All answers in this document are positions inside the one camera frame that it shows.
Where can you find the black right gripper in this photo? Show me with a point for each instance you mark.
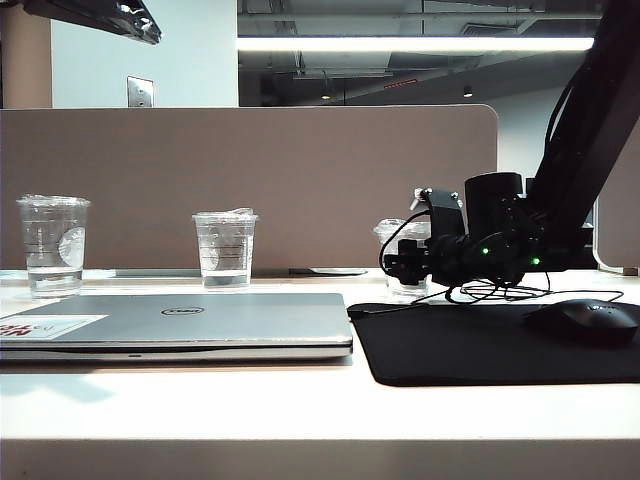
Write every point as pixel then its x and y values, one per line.
pixel 447 257

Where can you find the clear cup with white label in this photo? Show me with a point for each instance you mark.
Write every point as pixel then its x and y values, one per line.
pixel 407 292

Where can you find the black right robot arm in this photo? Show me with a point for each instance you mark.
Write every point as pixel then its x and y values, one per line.
pixel 590 125

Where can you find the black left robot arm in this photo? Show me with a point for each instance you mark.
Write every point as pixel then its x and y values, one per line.
pixel 100 15

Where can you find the small clear plastic cup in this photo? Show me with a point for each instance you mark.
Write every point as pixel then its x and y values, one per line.
pixel 225 250

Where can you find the silver Dell laptop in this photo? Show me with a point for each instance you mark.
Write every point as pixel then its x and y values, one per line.
pixel 200 330

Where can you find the clear cup with round logo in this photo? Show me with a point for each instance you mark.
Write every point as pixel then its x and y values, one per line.
pixel 50 240

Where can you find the black mouse pad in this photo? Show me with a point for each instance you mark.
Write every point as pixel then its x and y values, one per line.
pixel 450 345

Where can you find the black ceiling spotlight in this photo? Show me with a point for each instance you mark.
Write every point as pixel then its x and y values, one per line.
pixel 467 91

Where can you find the wide brown desk divider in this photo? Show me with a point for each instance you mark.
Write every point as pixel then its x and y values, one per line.
pixel 250 175

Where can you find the black computer mouse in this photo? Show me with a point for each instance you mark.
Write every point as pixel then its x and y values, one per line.
pixel 585 320

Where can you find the long white ceiling light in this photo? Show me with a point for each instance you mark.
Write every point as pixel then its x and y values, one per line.
pixel 400 44

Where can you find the brown white-edged desk divider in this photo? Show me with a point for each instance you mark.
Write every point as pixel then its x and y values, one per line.
pixel 622 225

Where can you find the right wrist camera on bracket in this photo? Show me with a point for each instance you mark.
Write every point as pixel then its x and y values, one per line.
pixel 445 210

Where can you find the metal wall plate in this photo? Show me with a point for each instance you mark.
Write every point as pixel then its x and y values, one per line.
pixel 140 91

